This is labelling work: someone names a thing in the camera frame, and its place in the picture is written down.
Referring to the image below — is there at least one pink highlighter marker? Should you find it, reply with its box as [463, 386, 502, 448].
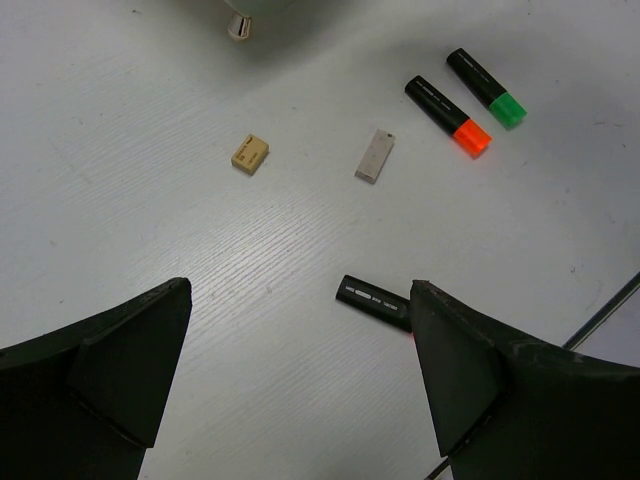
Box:
[335, 275, 412, 334]

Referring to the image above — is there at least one small tan eraser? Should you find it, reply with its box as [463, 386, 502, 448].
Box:
[231, 134, 269, 176]

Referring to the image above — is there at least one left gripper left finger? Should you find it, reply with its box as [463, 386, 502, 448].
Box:
[1, 278, 192, 479]

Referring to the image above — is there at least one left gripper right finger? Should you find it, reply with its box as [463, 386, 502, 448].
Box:
[410, 280, 639, 479]

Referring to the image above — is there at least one grey white eraser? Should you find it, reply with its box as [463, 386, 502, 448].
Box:
[354, 130, 396, 184]

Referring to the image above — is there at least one grey-green bottom drawer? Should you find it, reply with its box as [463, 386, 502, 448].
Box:
[224, 0, 293, 41]

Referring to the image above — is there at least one orange highlighter marker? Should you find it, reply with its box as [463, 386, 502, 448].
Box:
[404, 75, 492, 158]

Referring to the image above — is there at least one green highlighter marker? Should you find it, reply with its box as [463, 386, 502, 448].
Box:
[446, 48, 527, 130]

